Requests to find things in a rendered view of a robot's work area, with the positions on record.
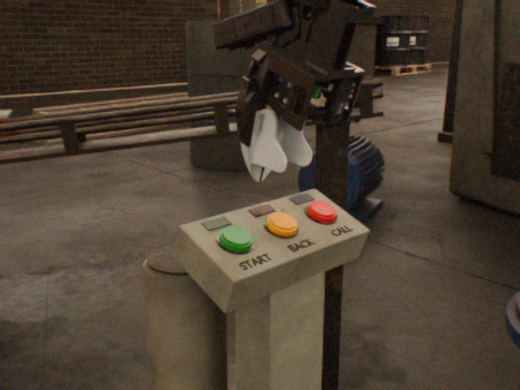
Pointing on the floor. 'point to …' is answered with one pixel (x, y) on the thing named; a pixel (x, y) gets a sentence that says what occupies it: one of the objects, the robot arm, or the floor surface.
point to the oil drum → (193, 28)
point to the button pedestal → (273, 288)
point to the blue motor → (355, 178)
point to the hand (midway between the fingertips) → (256, 166)
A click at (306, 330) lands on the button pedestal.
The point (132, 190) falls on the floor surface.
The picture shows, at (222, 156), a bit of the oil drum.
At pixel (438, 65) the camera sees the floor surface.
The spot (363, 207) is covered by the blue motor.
